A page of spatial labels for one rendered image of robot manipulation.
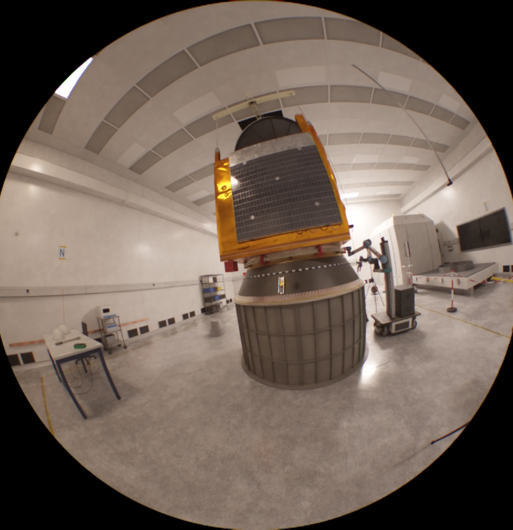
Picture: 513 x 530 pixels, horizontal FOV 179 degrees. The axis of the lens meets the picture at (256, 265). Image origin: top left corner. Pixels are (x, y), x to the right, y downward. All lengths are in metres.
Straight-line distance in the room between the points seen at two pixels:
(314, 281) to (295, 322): 0.52
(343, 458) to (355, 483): 0.28
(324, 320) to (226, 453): 1.70
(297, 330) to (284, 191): 1.65
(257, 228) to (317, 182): 0.94
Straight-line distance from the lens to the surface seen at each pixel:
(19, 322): 4.95
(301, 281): 1.89
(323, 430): 1.79
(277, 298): 1.86
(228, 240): 2.19
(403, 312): 3.50
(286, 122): 3.83
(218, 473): 1.65
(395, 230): 8.16
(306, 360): 2.07
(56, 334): 3.15
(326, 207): 2.00
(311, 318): 1.88
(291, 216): 1.96
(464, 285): 5.86
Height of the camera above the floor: 1.47
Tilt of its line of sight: 4 degrees up
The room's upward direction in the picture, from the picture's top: 8 degrees counter-clockwise
